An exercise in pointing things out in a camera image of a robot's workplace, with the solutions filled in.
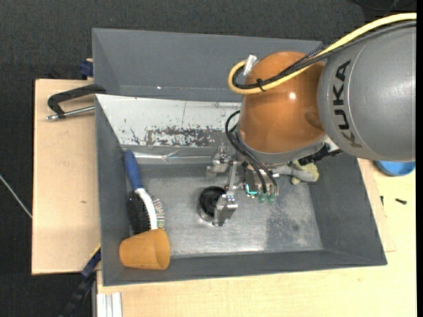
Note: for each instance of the orange cup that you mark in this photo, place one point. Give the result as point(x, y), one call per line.
point(143, 251)

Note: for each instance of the black round disc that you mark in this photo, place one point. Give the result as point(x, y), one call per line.
point(208, 200)

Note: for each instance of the blue and white hairbrush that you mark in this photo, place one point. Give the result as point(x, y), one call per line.
point(142, 206)

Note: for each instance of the grey metal bin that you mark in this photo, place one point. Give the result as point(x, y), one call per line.
point(238, 236)

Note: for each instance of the grey and cream toy animal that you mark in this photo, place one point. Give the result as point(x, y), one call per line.
point(305, 174)

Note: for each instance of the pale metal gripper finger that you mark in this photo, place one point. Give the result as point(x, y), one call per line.
point(218, 163)
point(226, 210)

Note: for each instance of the blue round object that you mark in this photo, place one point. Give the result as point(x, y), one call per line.
point(396, 167)

